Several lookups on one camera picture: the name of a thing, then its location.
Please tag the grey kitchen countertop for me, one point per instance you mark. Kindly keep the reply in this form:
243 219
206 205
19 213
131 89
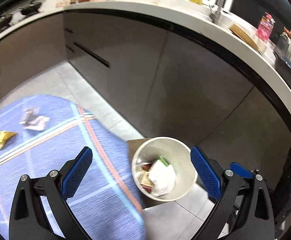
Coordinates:
194 21

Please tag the black pot on counter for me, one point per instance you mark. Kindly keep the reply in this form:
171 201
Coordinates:
283 67

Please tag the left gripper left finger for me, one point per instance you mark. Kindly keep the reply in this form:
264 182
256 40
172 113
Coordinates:
28 219

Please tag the pink package on counter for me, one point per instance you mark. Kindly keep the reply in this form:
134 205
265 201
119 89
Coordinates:
265 27

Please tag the amoxicillin capsules box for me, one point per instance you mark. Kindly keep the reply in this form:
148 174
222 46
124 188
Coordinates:
145 182

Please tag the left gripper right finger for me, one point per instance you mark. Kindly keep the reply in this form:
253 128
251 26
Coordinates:
223 187

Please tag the crumpled silver foil wrapper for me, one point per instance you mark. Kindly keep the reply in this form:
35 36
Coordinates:
31 120

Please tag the white trash bin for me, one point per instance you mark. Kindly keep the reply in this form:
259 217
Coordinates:
177 154

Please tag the kitchen base cabinets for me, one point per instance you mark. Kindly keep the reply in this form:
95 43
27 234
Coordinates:
164 79

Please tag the white green medicine box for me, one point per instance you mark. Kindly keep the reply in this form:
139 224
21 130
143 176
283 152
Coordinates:
163 161

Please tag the black wok left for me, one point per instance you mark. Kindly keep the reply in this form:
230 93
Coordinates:
5 20

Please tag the yellow crumpled wrapper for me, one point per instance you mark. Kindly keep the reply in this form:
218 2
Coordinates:
5 136

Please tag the black wok right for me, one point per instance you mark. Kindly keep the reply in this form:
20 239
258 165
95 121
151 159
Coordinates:
31 8

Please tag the blue plaid tablecloth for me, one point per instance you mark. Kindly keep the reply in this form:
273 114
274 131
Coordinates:
107 203

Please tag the black wok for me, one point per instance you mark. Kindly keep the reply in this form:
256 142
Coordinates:
31 8
5 20

